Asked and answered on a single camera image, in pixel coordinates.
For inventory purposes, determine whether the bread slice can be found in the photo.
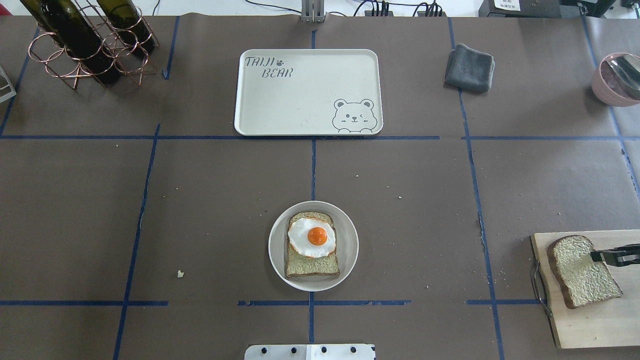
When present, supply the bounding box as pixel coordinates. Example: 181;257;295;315
546;234;624;310
285;211;340;278

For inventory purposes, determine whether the cream bear serving tray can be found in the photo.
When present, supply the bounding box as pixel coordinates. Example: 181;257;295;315
234;48;384;136

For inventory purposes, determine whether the wooden cutting board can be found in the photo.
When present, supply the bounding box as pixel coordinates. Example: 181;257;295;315
530;232;640;349

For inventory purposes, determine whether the pink bowl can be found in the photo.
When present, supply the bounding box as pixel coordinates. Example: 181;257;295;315
591;52;640;107

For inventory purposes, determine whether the metal scoop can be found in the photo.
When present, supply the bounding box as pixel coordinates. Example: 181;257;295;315
606;54;640;100

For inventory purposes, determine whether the grey folded cloth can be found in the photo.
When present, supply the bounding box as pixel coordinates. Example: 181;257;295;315
445;43;495;93

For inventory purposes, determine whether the white round plate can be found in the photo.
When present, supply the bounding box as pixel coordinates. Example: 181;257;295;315
267;200;359;292

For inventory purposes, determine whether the fried egg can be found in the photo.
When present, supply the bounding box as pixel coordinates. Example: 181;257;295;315
286;217;337;259

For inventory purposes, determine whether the dark green wine bottle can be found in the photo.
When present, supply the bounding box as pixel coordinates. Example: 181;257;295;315
21;0;121;85

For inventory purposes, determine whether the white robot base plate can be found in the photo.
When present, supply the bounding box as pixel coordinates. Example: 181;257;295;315
244;343;377;360

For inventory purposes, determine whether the aluminium camera post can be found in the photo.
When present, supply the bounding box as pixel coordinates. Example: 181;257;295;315
301;0;327;24

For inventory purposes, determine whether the copper wire bottle rack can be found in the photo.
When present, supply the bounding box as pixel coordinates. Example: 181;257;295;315
28;0;159;89

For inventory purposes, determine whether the white wire cup rack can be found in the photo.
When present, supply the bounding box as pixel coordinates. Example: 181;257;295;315
0;66;17;103

